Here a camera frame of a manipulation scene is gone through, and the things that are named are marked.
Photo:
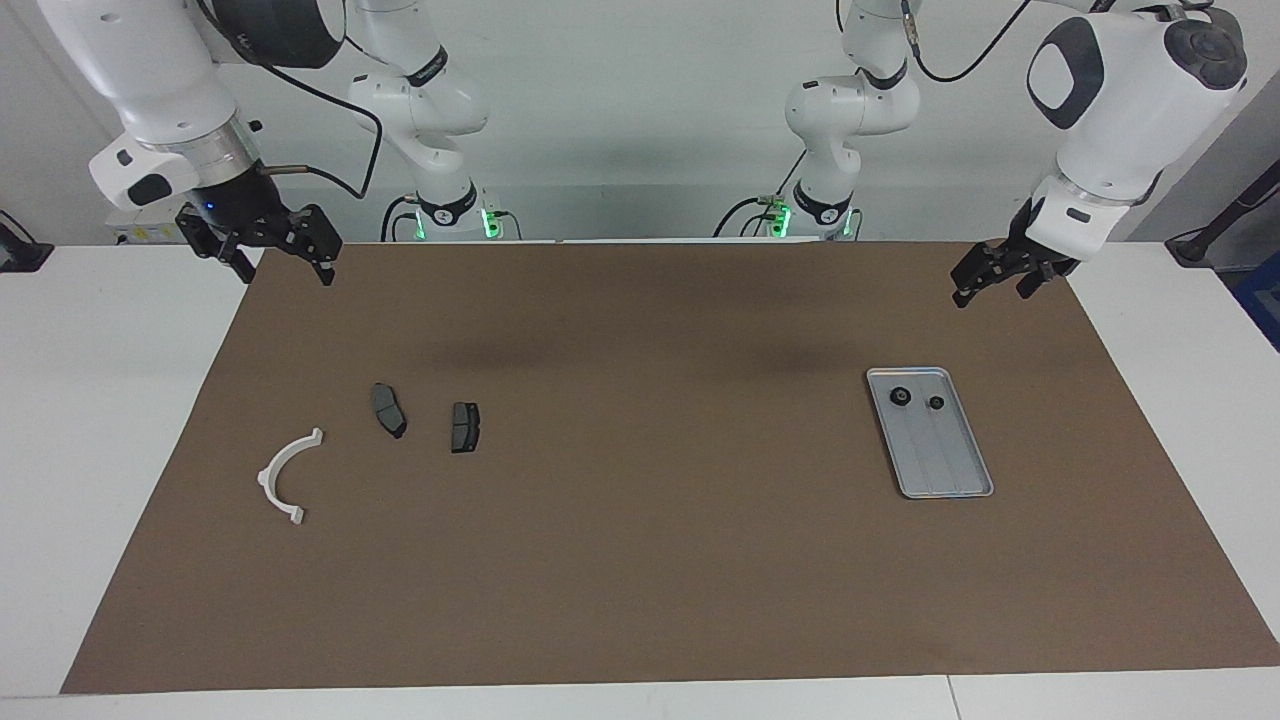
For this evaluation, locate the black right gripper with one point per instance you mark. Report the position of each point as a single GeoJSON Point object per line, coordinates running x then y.
{"type": "Point", "coordinates": [245, 212]}

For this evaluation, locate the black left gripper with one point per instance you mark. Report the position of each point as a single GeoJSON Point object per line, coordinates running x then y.
{"type": "Point", "coordinates": [1025, 245]}

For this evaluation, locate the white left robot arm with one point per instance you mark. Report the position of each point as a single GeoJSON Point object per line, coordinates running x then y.
{"type": "Point", "coordinates": [1130, 100]}

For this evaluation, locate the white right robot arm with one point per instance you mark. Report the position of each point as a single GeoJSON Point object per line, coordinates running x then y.
{"type": "Point", "coordinates": [150, 60]}

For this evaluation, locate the silver metal tray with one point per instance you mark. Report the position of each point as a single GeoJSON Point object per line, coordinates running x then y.
{"type": "Point", "coordinates": [940, 450]}

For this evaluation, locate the white socket box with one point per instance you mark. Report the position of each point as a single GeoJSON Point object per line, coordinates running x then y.
{"type": "Point", "coordinates": [150, 235]}

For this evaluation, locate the long dark brake pad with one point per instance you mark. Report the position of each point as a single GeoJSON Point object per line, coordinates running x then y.
{"type": "Point", "coordinates": [388, 410]}

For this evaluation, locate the blue box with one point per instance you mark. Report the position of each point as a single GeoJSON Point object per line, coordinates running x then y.
{"type": "Point", "coordinates": [1262, 300]}

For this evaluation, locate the short dark brake pad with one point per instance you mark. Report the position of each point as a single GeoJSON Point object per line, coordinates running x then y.
{"type": "Point", "coordinates": [465, 427]}

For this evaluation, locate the brown table mat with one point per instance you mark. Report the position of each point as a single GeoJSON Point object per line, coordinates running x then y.
{"type": "Point", "coordinates": [640, 560]}

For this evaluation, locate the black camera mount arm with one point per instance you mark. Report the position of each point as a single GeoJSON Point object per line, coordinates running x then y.
{"type": "Point", "coordinates": [1200, 245]}
{"type": "Point", "coordinates": [20, 255]}

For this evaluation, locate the white semicircular plastic bracket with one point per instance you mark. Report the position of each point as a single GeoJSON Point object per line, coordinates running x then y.
{"type": "Point", "coordinates": [270, 475]}

